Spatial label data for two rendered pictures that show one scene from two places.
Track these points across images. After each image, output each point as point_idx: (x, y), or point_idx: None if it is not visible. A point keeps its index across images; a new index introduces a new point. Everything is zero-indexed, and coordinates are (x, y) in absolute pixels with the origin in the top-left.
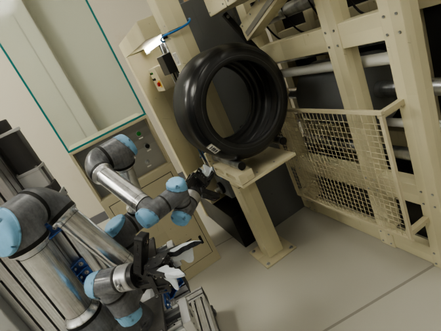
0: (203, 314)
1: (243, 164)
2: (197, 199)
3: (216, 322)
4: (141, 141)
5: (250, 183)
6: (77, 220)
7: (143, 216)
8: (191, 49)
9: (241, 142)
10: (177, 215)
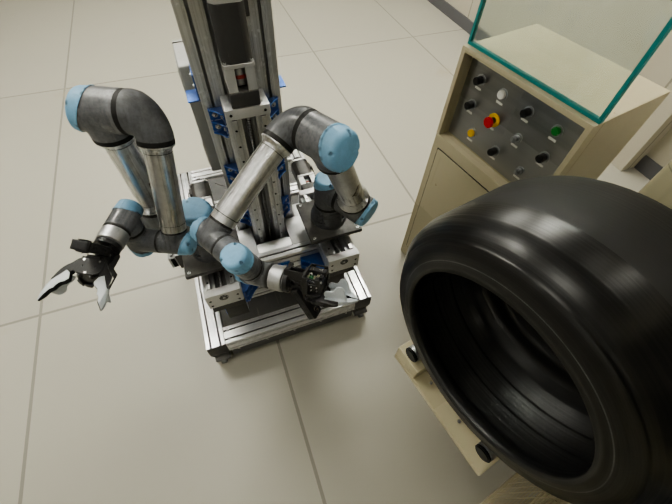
0: None
1: (412, 357)
2: (270, 287)
3: (336, 318)
4: (546, 143)
5: (403, 368)
6: (147, 162)
7: (190, 228)
8: None
9: (518, 353)
10: None
